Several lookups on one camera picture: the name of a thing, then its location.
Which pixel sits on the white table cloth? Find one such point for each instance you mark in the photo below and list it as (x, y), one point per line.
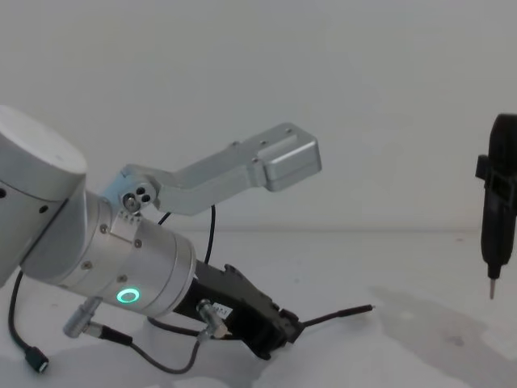
(363, 359)

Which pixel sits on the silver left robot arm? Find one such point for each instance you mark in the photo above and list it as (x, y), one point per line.
(60, 226)

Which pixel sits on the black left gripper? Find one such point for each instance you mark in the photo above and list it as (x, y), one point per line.
(246, 307)

